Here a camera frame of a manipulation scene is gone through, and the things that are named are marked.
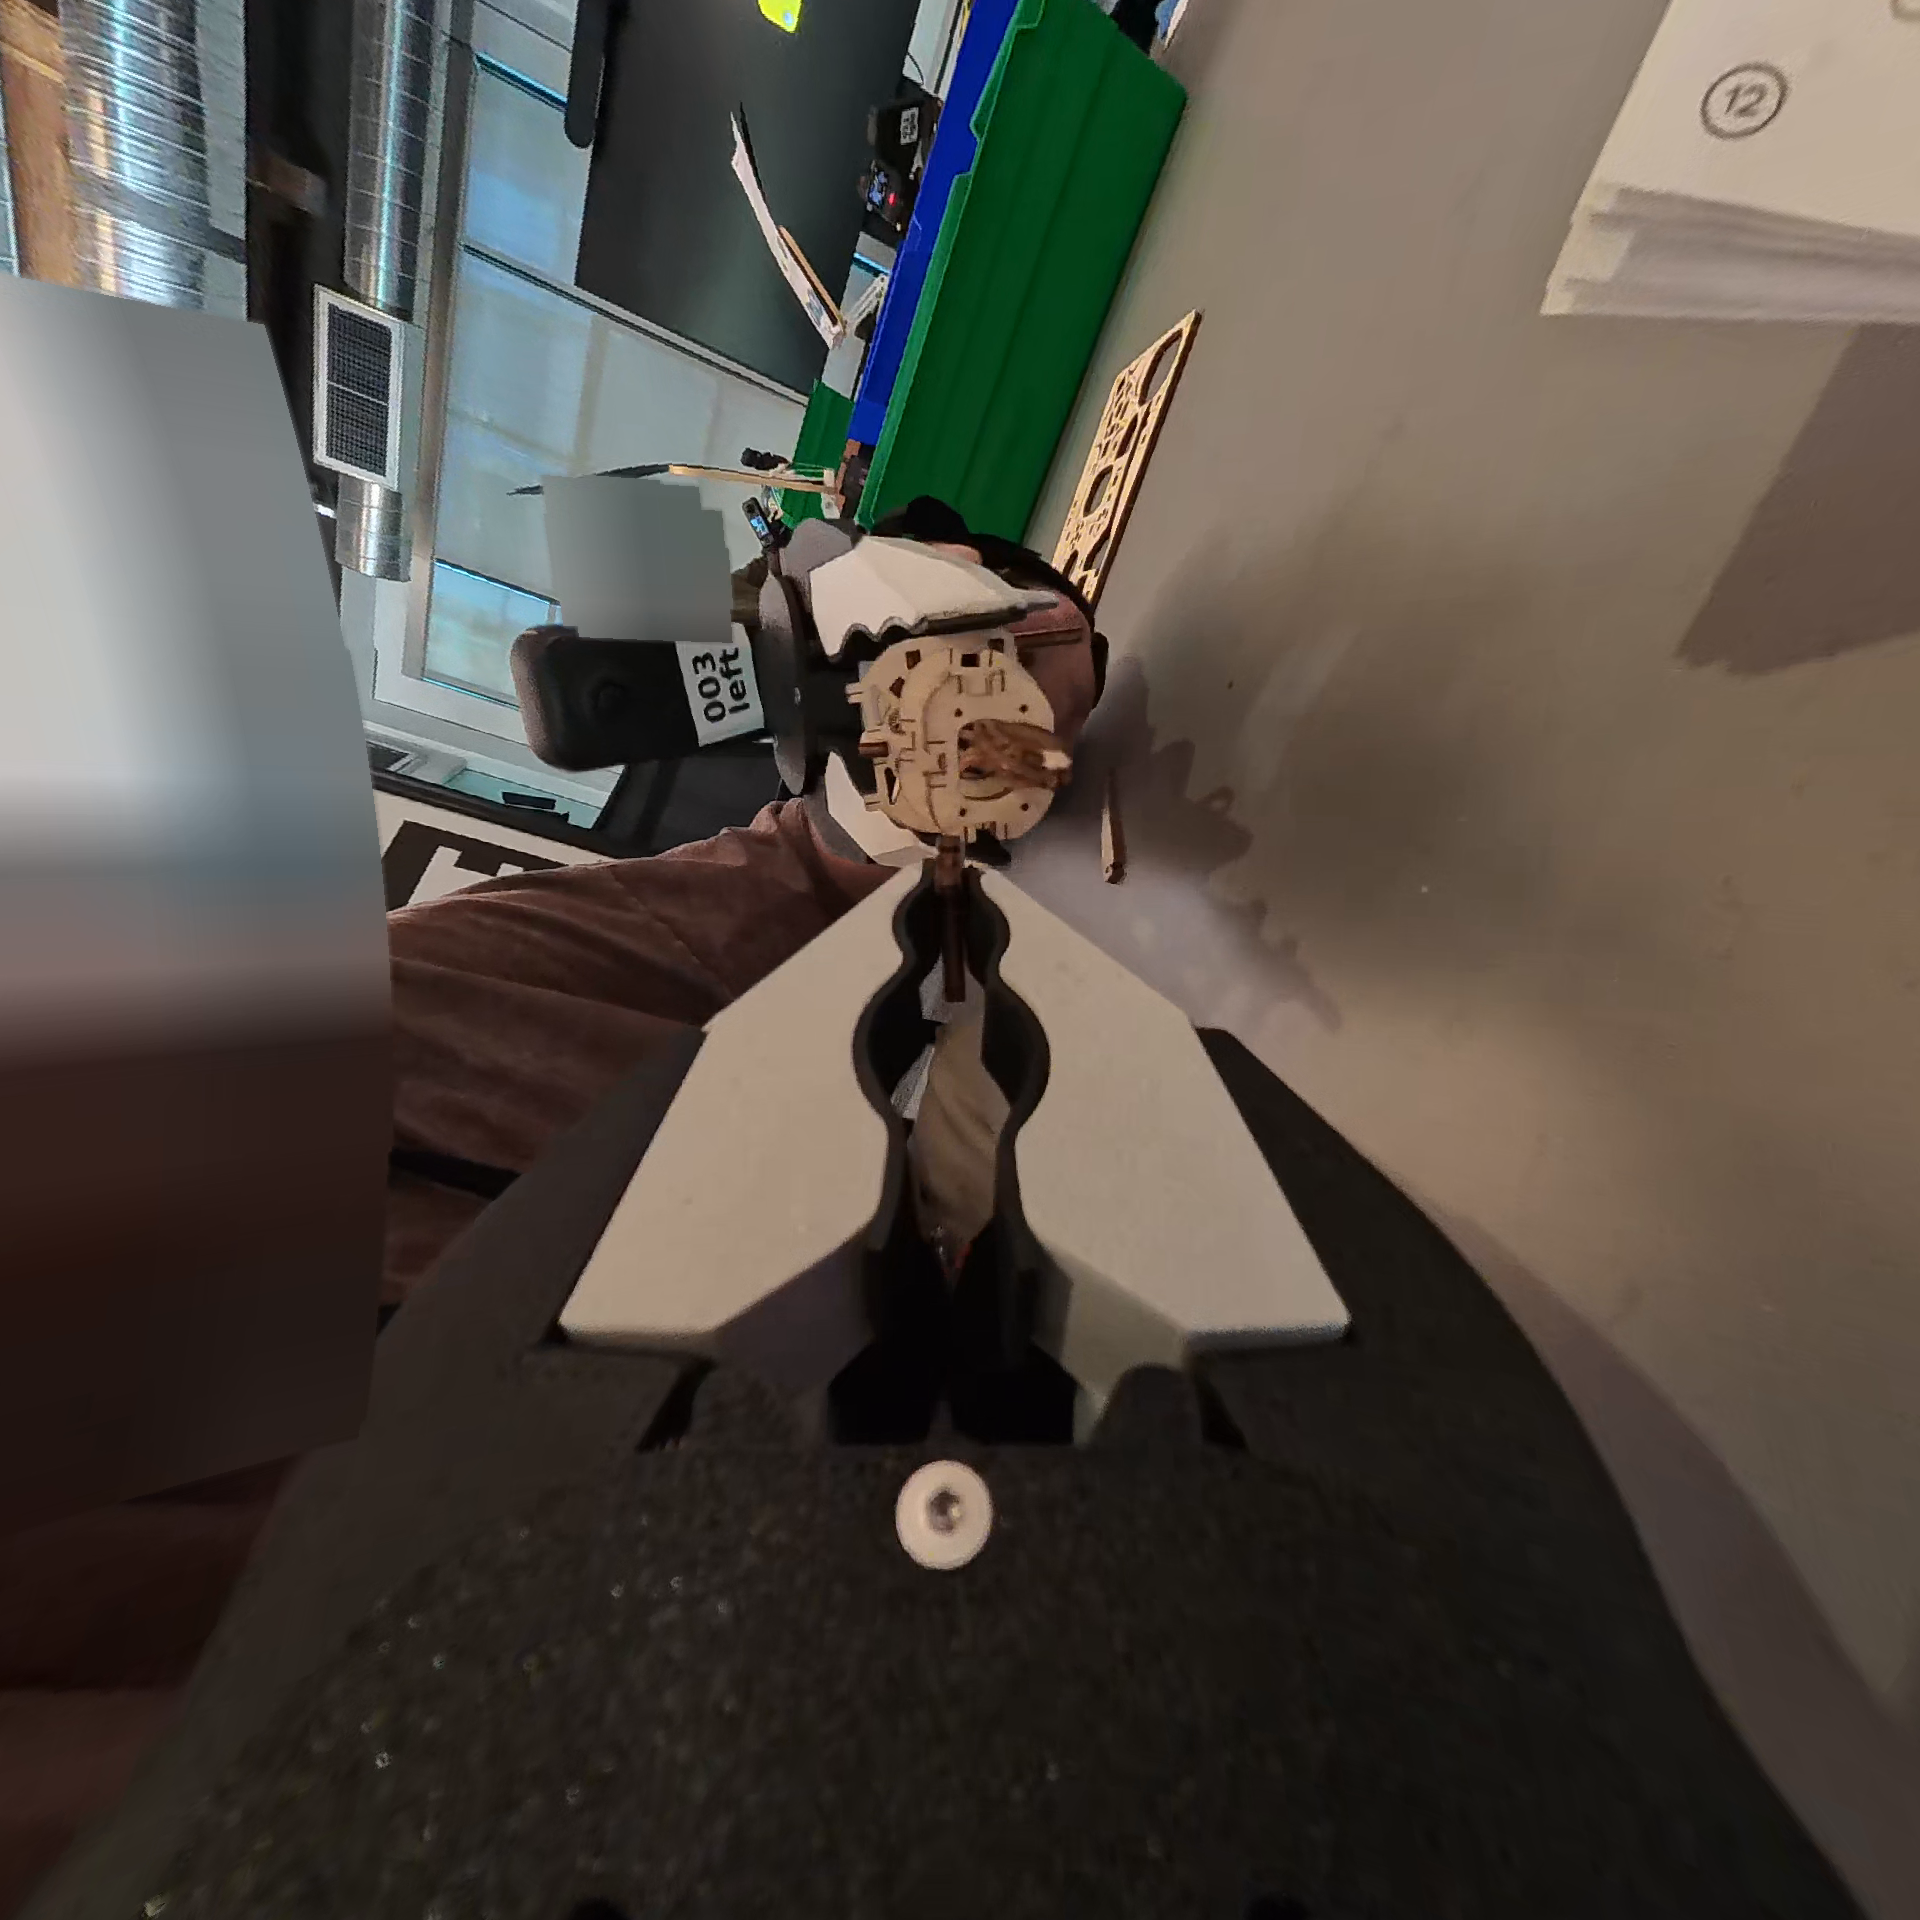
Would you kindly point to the large green plastic bin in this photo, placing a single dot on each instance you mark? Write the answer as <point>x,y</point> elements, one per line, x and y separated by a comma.
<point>1035,225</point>

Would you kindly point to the silver ventilation duct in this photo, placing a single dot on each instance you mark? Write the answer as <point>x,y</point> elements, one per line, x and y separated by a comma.
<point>399,150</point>
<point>151,150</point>

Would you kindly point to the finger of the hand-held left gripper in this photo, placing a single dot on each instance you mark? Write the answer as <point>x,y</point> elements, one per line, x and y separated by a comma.
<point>901,584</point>
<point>855,824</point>

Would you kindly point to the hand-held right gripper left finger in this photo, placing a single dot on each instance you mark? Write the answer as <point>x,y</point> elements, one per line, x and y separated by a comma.
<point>734,1185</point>

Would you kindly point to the punched wooden parts sheet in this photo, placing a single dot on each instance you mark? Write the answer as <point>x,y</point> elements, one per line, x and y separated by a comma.
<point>1162,368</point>

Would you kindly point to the framed printed marker sign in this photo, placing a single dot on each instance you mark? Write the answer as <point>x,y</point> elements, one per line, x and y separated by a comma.
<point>451,854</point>

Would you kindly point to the instruction booklet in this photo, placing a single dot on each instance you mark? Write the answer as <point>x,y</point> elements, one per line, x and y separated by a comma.
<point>1770,150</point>

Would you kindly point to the wooden model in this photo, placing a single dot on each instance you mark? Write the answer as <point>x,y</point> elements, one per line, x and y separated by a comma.
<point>931,721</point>

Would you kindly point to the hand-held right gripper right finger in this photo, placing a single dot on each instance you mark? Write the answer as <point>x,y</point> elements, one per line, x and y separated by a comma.
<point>1170,1185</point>

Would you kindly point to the small green plastic bin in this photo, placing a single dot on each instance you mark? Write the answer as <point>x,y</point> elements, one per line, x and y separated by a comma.
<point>818,434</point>

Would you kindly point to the blue plastic bin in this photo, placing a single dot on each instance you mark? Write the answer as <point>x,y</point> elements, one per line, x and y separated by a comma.
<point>944,180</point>

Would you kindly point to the black monitor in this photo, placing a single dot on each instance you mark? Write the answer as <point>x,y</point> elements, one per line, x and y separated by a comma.
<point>704,195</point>

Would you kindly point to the person's left hand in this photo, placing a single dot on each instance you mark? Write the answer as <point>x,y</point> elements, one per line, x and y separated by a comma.
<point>1083,660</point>

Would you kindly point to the white vent grille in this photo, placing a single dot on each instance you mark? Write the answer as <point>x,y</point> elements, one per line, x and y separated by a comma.
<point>361,391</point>

